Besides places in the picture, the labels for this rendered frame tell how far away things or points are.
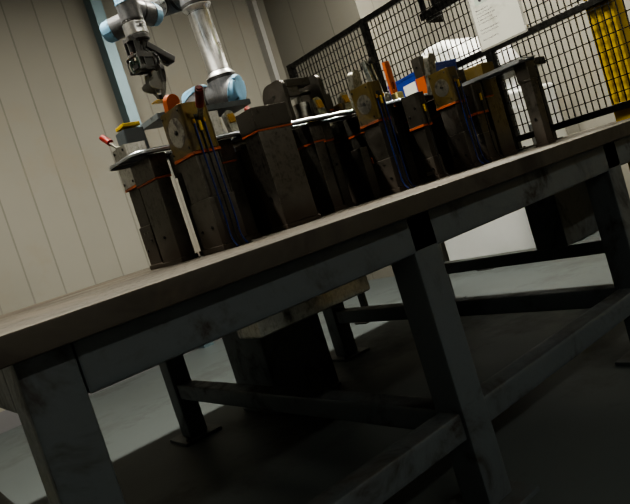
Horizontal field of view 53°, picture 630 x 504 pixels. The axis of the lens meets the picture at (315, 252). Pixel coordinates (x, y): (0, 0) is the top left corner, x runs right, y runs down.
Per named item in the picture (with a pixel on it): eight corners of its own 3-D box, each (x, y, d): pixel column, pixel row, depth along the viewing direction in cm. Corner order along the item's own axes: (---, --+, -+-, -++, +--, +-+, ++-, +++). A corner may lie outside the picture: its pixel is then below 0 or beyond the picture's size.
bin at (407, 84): (436, 94, 265) (428, 64, 264) (394, 114, 292) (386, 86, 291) (465, 87, 273) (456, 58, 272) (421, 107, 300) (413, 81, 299)
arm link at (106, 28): (150, -10, 255) (90, 20, 216) (172, -22, 251) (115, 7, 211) (165, 17, 260) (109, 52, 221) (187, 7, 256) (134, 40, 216)
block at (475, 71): (507, 155, 238) (480, 62, 236) (489, 161, 244) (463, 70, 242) (518, 152, 243) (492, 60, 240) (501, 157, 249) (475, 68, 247)
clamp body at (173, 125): (230, 250, 148) (182, 99, 145) (203, 258, 159) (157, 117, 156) (259, 240, 153) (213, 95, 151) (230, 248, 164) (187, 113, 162)
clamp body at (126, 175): (163, 268, 179) (122, 144, 176) (146, 273, 188) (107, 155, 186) (185, 261, 183) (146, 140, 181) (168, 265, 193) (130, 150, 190)
